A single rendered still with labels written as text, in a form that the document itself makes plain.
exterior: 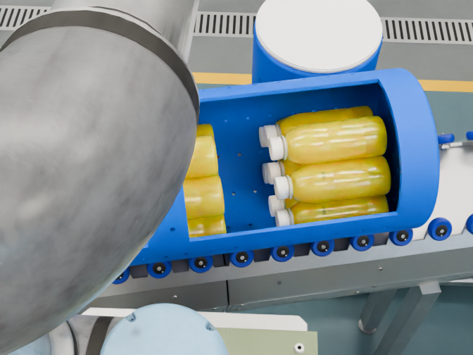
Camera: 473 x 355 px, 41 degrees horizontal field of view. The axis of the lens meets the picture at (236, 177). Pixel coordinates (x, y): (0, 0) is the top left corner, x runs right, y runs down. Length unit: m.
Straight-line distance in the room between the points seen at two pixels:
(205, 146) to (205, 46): 1.86
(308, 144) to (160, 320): 0.52
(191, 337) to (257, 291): 0.65
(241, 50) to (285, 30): 1.44
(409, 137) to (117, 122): 0.82
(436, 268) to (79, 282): 1.14
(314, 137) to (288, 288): 0.34
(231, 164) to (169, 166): 0.99
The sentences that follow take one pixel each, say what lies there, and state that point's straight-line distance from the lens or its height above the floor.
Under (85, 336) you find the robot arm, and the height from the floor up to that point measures 1.43.
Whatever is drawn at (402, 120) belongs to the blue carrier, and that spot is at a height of 1.23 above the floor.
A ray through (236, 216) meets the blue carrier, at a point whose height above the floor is 0.96.
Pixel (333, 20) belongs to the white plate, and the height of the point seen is 1.04.
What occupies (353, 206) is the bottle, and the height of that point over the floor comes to 1.07.
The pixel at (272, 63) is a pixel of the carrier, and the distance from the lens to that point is 1.38.
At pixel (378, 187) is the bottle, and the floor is 1.11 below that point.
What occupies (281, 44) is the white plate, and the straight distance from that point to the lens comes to 1.39.
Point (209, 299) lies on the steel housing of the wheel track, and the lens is 1.25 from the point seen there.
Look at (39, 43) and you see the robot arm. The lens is 0.26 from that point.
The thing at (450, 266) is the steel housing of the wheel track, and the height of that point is 0.86.
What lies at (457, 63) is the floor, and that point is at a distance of 2.96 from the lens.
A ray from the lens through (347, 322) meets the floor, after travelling 2.18.
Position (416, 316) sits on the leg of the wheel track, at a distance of 1.70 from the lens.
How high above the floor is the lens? 2.00
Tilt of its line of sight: 56 degrees down
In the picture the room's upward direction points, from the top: straight up
